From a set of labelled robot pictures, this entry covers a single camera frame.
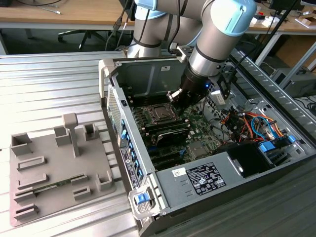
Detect black camera cable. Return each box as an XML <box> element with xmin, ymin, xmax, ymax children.
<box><xmin>228</xmin><ymin>48</ymin><xmax>252</xmax><ymax>82</ymax></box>

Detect grey chipset heatsink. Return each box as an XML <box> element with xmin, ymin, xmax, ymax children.
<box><xmin>187</xmin><ymin>142</ymin><xmax>210</xmax><ymax>158</ymax></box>

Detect black drive shroud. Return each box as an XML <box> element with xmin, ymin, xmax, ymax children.
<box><xmin>216</xmin><ymin>142</ymin><xmax>276</xmax><ymax>179</ymax></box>

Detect small white box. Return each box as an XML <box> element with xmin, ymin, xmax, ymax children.
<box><xmin>251</xmin><ymin>14</ymin><xmax>270</xmax><ymax>27</ymax></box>

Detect tangled coloured wires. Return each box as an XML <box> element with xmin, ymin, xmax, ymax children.
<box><xmin>220</xmin><ymin>111</ymin><xmax>291</xmax><ymax>145</ymax></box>

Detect cardboard box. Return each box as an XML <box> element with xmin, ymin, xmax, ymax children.
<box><xmin>295</xmin><ymin>16</ymin><xmax>316</xmax><ymax>30</ymax></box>

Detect silver camera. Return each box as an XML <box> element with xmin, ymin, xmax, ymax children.
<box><xmin>209</xmin><ymin>90</ymin><xmax>227</xmax><ymax>105</ymax></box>

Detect black slanted pole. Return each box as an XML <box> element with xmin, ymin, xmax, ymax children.
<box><xmin>253</xmin><ymin>0</ymin><xmax>297</xmax><ymax>61</ymax></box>

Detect blue disk carrier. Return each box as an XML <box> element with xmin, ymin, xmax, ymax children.
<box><xmin>258</xmin><ymin>141</ymin><xmax>277</xmax><ymax>155</ymax></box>

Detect black expansion slot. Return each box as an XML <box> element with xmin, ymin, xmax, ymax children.
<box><xmin>148</xmin><ymin>147</ymin><xmax>185</xmax><ymax>161</ymax></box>

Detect open PC case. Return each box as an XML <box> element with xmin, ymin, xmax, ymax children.
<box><xmin>98</xmin><ymin>46</ymin><xmax>316</xmax><ymax>234</ymax></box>

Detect black office chair base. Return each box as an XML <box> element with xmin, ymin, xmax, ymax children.
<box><xmin>58</xmin><ymin>29</ymin><xmax>107</xmax><ymax>51</ymax></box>

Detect perforated metal drive cage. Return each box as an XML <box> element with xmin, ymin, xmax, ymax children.
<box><xmin>202</xmin><ymin>92</ymin><xmax>239</xmax><ymax>121</ymax></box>

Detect metal socket cover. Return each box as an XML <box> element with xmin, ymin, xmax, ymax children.
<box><xmin>146</xmin><ymin>104</ymin><xmax>176</xmax><ymax>123</ymax></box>

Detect black graphics card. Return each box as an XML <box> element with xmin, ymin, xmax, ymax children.
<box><xmin>144</xmin><ymin>122</ymin><xmax>191</xmax><ymax>149</ymax></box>

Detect silver CPU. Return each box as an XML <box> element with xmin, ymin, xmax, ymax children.
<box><xmin>153</xmin><ymin>106</ymin><xmax>170</xmax><ymax>119</ymax></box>

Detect wooden desk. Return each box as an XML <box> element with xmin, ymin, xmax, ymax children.
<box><xmin>246</xmin><ymin>0</ymin><xmax>316</xmax><ymax>83</ymax></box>
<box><xmin>0</xmin><ymin>0</ymin><xmax>136</xmax><ymax>32</ymax></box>

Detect blue case latch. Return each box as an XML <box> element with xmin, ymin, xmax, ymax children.
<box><xmin>134</xmin><ymin>194</ymin><xmax>150</xmax><ymax>205</ymax></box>

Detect white barcode sticker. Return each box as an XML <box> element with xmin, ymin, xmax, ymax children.
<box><xmin>172</xmin><ymin>167</ymin><xmax>187</xmax><ymax>178</ymax></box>

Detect CPU socket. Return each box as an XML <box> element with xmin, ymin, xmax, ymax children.
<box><xmin>144</xmin><ymin>103</ymin><xmax>180</xmax><ymax>125</ymax></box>

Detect grey power supply unit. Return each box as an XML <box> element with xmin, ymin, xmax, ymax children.
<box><xmin>156</xmin><ymin>151</ymin><xmax>244</xmax><ymax>210</ymax></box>

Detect green RAM stick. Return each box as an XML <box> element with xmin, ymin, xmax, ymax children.
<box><xmin>32</xmin><ymin>178</ymin><xmax>76</xmax><ymax>194</ymax></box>

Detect green motherboard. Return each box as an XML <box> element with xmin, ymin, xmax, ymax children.
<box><xmin>128</xmin><ymin>93</ymin><xmax>237</xmax><ymax>173</ymax></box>

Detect grey computer box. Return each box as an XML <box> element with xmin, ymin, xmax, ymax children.
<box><xmin>270</xmin><ymin>68</ymin><xmax>316</xmax><ymax>99</ymax></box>

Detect grey parts rack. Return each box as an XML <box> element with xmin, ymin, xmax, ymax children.
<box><xmin>9</xmin><ymin>113</ymin><xmax>118</xmax><ymax>228</ymax></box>

